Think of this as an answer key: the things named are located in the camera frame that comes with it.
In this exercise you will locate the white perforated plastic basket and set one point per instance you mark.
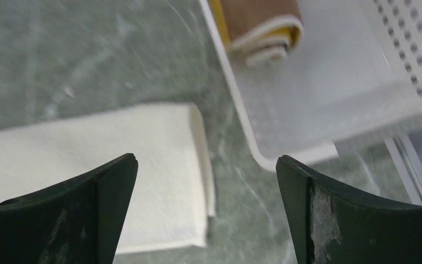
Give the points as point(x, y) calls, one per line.
point(355, 80)

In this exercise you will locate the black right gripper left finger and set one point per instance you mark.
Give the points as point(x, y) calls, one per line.
point(78, 220)

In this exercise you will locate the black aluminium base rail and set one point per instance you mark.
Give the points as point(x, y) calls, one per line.
point(406, 153)

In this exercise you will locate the white terry towel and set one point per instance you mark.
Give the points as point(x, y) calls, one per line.
point(174, 193)

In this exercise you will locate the yellow brown bear towel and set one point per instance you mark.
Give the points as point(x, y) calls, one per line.
point(257, 31)

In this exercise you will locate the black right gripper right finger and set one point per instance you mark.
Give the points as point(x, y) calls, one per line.
point(333, 222)

